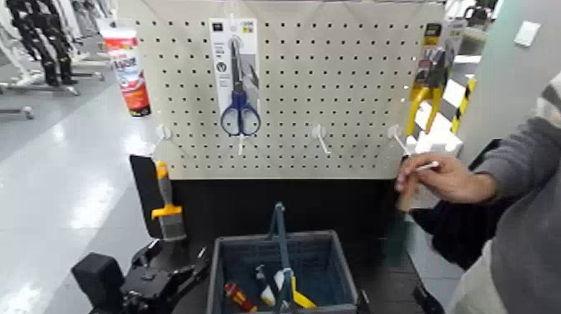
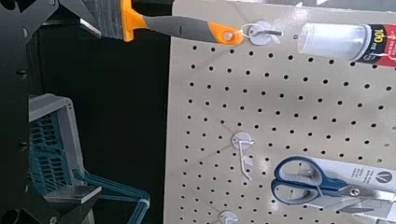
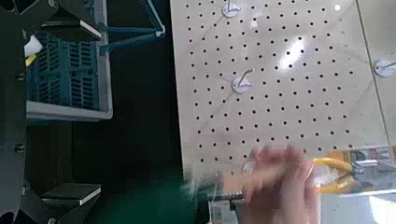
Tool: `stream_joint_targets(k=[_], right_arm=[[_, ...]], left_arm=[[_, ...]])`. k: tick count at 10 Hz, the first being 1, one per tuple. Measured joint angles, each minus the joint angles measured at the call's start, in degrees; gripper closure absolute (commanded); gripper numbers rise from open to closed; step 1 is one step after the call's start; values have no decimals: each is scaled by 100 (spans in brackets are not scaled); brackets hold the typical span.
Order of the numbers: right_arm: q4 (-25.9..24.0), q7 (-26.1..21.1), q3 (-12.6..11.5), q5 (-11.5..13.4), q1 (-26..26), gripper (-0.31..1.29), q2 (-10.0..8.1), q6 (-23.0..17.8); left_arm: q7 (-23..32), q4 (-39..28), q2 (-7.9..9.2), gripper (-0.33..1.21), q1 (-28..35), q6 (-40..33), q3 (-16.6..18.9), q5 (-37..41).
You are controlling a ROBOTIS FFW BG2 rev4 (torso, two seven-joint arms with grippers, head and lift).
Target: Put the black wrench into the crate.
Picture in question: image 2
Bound white perforated pegboard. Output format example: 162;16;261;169
163;0;396;224

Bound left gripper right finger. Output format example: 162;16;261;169
0;186;103;224

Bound white red sealant tube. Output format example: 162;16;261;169
297;21;396;68

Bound black stand base panel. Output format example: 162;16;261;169
31;0;174;224

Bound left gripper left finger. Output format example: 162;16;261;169
6;0;102;41

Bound blue scissors on white card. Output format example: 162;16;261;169
270;155;396;223

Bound grey blue crate with handle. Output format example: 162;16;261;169
28;92;150;224

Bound white pegboard hook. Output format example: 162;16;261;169
231;131;256;181
241;20;284;47
218;210;241;224

